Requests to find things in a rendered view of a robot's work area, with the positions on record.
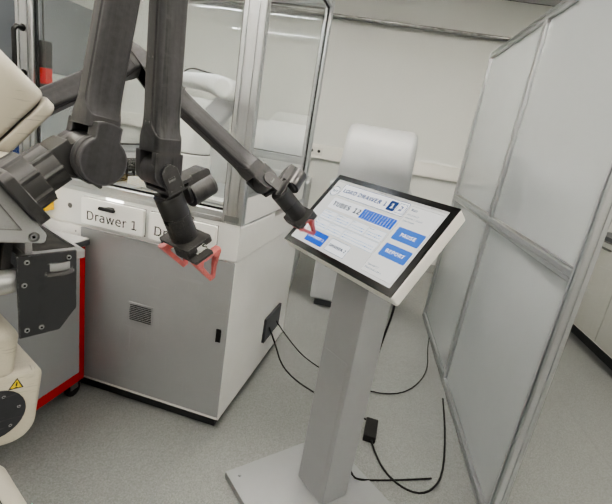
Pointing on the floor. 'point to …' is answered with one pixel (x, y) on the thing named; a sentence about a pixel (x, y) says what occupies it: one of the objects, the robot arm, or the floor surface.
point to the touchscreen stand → (328, 415)
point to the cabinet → (178, 321)
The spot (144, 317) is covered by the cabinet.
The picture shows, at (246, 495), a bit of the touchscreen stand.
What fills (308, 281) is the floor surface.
